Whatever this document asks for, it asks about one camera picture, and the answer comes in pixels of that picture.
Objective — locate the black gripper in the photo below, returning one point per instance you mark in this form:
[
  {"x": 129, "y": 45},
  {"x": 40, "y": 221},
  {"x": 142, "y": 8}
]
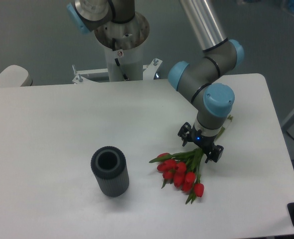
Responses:
[{"x": 202, "y": 137}]

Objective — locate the red tulip bouquet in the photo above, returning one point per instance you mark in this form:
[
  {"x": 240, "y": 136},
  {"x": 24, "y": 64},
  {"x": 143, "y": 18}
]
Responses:
[{"x": 183, "y": 169}]

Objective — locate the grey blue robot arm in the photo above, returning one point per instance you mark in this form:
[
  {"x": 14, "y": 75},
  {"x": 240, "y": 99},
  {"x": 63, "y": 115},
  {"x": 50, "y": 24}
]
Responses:
[{"x": 196, "y": 83}]

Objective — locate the dark grey ribbed vase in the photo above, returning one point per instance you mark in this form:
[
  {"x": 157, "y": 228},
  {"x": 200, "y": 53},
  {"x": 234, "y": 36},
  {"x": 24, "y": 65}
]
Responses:
[{"x": 109, "y": 166}]

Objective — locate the white chair armrest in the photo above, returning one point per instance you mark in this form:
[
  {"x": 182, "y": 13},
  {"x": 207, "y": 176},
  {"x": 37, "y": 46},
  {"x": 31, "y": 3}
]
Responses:
[{"x": 15, "y": 76}]

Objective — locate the white metal base bracket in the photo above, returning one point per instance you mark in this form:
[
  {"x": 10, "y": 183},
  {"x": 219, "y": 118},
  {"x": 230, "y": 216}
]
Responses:
[{"x": 115, "y": 73}]

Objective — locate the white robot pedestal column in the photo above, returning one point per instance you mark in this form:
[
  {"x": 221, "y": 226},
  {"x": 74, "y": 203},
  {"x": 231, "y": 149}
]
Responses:
[{"x": 123, "y": 44}]

